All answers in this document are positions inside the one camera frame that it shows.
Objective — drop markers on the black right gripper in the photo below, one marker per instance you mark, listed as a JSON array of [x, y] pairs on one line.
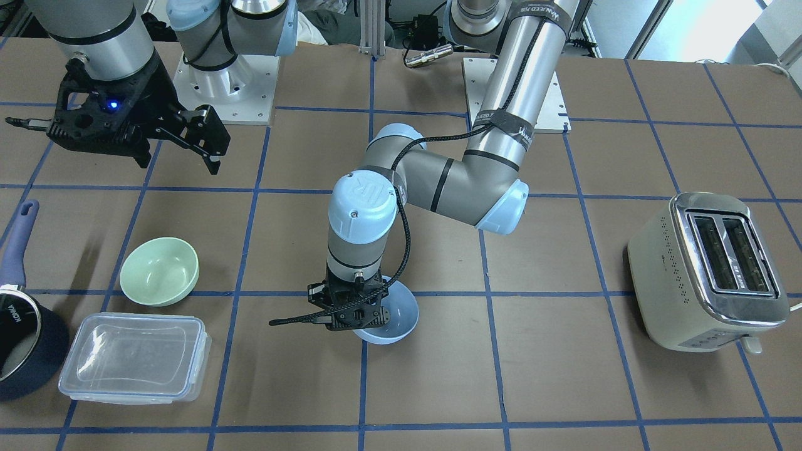
[[155, 89]]

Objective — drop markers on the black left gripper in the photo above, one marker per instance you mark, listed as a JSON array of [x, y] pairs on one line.
[[316, 292]]

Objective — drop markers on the blue bowl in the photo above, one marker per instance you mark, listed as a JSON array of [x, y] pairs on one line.
[[404, 317]]

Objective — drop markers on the green bowl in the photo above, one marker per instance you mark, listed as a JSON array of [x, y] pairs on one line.
[[160, 272]]

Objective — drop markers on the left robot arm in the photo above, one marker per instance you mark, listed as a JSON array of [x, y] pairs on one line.
[[481, 189]]

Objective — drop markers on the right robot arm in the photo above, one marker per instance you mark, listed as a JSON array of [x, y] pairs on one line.
[[111, 38]]

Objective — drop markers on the clear plastic food container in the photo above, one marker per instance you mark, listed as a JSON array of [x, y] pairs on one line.
[[136, 359]]

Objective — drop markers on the dark blue saucepan with lid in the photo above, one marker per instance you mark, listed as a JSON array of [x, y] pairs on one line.
[[34, 340]]

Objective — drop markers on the cream toaster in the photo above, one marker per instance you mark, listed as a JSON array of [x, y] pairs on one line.
[[703, 276]]

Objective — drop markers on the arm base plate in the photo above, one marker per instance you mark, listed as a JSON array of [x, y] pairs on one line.
[[241, 94], [553, 117]]

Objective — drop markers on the aluminium frame post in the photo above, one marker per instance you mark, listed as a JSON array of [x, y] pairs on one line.
[[371, 16]]

